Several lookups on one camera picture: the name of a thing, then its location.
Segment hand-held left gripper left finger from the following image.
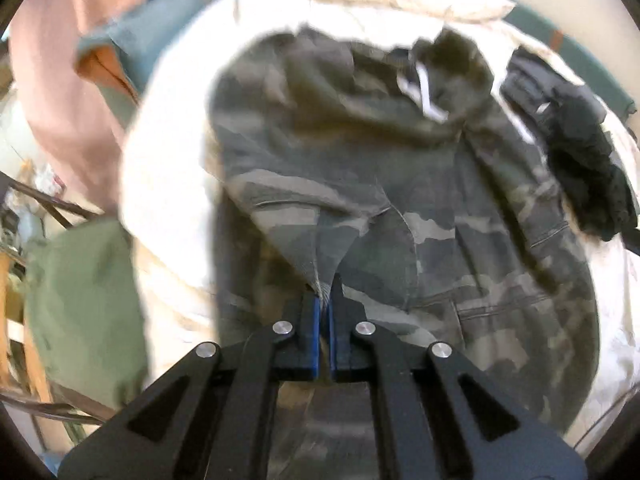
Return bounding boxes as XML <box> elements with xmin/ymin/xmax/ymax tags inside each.
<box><xmin>59</xmin><ymin>287</ymin><xmax>323</xmax><ymax>480</ymax></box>

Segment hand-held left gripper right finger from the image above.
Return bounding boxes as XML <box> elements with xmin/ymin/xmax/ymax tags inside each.
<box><xmin>327</xmin><ymin>275</ymin><xmax>588</xmax><ymax>480</ymax></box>

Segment camouflage pants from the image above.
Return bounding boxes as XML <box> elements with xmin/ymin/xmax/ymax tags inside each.
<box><xmin>205</xmin><ymin>25</ymin><xmax>601</xmax><ymax>480</ymax></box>

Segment dark grey pants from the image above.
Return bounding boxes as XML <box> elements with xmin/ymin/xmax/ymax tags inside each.
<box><xmin>542</xmin><ymin>95</ymin><xmax>638</xmax><ymax>243</ymax></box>

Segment white printed bed sheet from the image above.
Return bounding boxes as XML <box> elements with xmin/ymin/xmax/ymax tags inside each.
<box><xmin>117</xmin><ymin>0</ymin><xmax>640</xmax><ymax>461</ymax></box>

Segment green cloth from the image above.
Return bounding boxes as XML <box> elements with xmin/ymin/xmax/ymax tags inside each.
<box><xmin>22</xmin><ymin>217</ymin><xmax>151</xmax><ymax>411</ymax></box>

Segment wooden shelf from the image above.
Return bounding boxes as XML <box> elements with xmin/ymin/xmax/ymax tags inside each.
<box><xmin>0</xmin><ymin>250</ymin><xmax>56</xmax><ymax>411</ymax></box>

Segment black metal rods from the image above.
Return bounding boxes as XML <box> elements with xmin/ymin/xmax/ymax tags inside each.
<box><xmin>0</xmin><ymin>170</ymin><xmax>101</xmax><ymax>231</ymax></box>

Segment teal cloth with orange lining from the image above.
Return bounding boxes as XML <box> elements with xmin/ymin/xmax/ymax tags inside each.
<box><xmin>75</xmin><ymin>0</ymin><xmax>236</xmax><ymax>131</ymax></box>

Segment pink cloth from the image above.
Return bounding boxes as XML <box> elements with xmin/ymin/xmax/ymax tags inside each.
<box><xmin>7</xmin><ymin>0</ymin><xmax>151</xmax><ymax>211</ymax></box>

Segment teal mat with orange stripe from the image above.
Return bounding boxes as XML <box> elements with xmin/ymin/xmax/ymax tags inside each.
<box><xmin>502</xmin><ymin>0</ymin><xmax>638</xmax><ymax>121</ymax></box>

